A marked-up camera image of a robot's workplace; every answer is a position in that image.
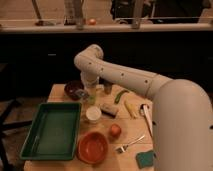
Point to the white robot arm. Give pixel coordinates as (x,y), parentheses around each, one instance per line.
(182,113)

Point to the dark purple bowl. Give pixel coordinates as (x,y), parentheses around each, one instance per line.
(71,87)

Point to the orange bowl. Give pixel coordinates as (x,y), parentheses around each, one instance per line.
(92,148)

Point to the metal cup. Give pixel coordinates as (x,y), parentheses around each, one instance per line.
(107,87)

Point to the green chili pepper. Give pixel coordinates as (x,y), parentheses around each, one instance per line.
(119,95)

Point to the green translucent cup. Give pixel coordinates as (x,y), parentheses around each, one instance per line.
(91,97)

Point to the white cup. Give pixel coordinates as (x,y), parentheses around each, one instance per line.
(93,114)

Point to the yellow banana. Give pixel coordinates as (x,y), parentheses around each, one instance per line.
(130,109)

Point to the orange fruit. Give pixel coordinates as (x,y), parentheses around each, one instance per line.
(115,130)

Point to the silver fork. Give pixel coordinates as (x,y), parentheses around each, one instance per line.
(123,148)

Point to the orange ball on counter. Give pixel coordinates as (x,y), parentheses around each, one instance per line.
(92,21)

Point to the green plastic tray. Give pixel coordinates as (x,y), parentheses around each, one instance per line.
(53,133)

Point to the teal sponge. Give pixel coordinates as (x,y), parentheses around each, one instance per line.
(145,159)

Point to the black chair base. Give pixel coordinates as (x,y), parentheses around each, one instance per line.
(8,126)

